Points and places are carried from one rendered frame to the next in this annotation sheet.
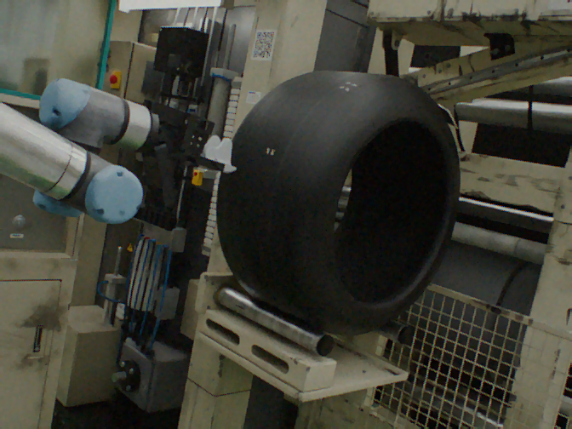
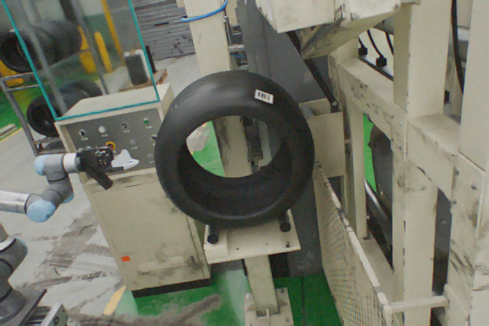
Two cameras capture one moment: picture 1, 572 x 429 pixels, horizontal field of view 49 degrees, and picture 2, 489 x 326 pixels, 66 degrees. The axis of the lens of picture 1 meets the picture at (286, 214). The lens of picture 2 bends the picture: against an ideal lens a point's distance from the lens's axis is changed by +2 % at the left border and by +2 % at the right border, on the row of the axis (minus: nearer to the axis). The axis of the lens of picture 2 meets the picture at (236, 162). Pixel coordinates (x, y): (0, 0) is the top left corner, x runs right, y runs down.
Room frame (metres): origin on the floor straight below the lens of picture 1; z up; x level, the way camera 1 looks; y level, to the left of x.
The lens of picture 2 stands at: (0.58, -1.10, 1.78)
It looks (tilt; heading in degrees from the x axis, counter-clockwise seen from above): 27 degrees down; 49
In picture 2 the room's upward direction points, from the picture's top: 12 degrees counter-clockwise
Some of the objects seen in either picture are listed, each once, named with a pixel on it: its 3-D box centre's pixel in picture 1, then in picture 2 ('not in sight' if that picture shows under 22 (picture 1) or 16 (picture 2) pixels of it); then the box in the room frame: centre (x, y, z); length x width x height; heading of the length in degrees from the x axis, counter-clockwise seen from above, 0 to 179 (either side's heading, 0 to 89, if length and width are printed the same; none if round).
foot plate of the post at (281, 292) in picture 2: not in sight; (267, 306); (1.62, 0.09, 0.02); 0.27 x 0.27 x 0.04; 45
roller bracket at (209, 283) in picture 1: (262, 291); not in sight; (1.58, 0.02, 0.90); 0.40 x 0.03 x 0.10; 135
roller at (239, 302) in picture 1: (270, 317); (214, 213); (1.35, -0.01, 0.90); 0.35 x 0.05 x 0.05; 45
